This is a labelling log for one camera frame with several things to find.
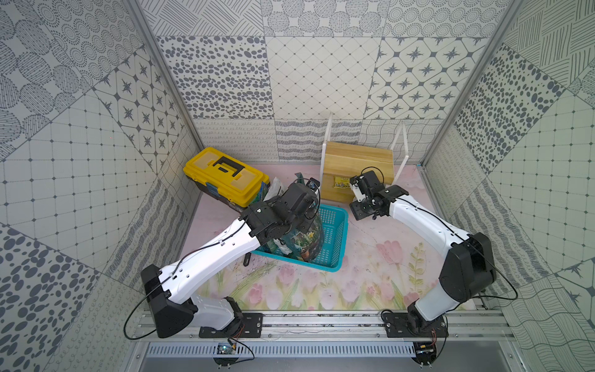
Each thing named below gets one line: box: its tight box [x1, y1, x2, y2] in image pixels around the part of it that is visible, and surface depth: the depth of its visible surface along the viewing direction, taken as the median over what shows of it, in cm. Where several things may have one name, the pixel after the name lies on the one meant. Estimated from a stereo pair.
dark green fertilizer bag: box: [265, 213, 324, 262], surface depth 80 cm
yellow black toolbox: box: [182, 147, 271, 212], surface depth 95 cm
